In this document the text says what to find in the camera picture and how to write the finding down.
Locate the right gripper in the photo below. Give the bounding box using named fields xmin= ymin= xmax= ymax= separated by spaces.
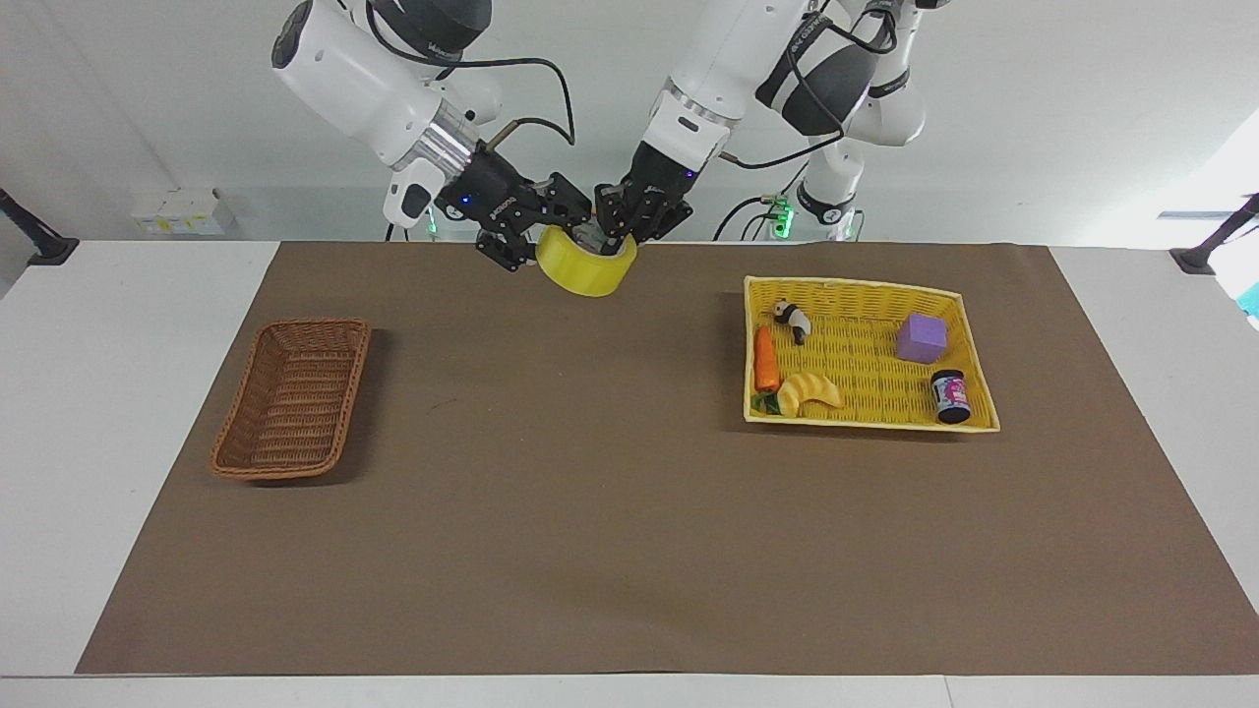
xmin=436 ymin=142 xmax=594 ymax=274

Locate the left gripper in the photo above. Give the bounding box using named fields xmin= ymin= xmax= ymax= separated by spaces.
xmin=593 ymin=141 xmax=702 ymax=249

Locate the yellow tape roll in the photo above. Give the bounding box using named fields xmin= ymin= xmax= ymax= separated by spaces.
xmin=536 ymin=224 xmax=638 ymax=298

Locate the yellow wicker basket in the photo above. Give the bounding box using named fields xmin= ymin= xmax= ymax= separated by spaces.
xmin=743 ymin=275 xmax=1001 ymax=434

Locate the brown wicker basket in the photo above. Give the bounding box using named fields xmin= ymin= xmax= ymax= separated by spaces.
xmin=209 ymin=317 xmax=373 ymax=482

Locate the panda toy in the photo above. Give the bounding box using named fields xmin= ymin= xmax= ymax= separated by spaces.
xmin=772 ymin=301 xmax=814 ymax=346

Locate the toy carrot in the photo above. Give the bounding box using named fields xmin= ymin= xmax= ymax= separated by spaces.
xmin=751 ymin=325 xmax=785 ymax=415

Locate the yellow toy croissant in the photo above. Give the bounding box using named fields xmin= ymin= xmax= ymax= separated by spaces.
xmin=777 ymin=372 xmax=845 ymax=419

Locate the purple cube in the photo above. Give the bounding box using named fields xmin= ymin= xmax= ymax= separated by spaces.
xmin=896 ymin=313 xmax=950 ymax=366

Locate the white electrical box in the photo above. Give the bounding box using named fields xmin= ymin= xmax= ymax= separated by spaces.
xmin=130 ymin=188 xmax=238 ymax=236

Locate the small black jar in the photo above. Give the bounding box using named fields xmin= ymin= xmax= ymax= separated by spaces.
xmin=930 ymin=369 xmax=973 ymax=426

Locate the black stand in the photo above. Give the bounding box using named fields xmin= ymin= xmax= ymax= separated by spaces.
xmin=0 ymin=188 xmax=81 ymax=267
xmin=1169 ymin=193 xmax=1259 ymax=275

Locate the black cable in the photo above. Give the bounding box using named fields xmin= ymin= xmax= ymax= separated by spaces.
xmin=712 ymin=162 xmax=812 ymax=243
xmin=716 ymin=0 xmax=898 ymax=171
xmin=366 ymin=0 xmax=578 ymax=154

